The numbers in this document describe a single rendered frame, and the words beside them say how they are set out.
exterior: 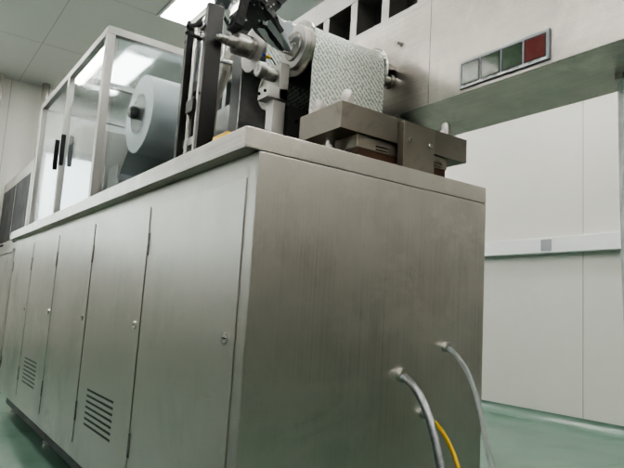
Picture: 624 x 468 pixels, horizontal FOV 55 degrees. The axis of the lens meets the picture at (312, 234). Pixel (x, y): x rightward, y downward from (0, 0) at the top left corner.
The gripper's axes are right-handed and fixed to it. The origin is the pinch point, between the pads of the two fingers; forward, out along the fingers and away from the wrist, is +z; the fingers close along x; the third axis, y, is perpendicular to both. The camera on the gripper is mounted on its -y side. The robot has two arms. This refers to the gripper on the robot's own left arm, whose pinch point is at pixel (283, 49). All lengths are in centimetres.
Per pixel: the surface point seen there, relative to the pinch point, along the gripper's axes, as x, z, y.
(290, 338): -32, 35, -62
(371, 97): -5.8, 24.0, 10.0
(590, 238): 72, 209, 162
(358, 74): -5.9, 17.0, 10.8
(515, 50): -43, 30, 20
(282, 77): 1.3, 5.2, -4.4
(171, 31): 329, -35, 176
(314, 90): -5.9, 11.7, -4.3
